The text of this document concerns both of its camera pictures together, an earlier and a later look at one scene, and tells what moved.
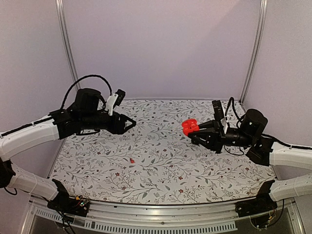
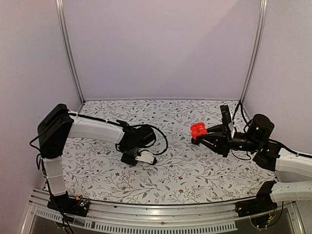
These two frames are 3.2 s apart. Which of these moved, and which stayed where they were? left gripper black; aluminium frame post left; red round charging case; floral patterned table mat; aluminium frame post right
Moved: red round charging case; left gripper black
Stayed: aluminium frame post right; floral patterned table mat; aluminium frame post left
